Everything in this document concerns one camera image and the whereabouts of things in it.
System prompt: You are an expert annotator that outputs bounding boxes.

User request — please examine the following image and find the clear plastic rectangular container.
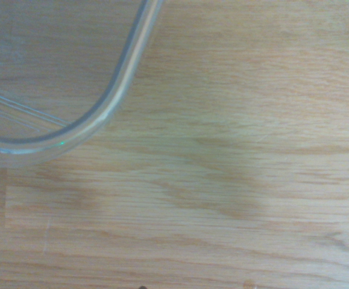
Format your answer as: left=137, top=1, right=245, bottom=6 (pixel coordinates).
left=0, top=0, right=165, bottom=168

